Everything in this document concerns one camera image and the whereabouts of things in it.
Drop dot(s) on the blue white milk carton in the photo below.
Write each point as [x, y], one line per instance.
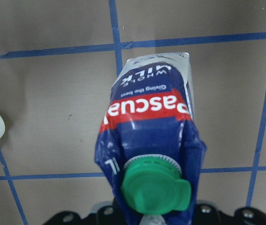
[148, 146]

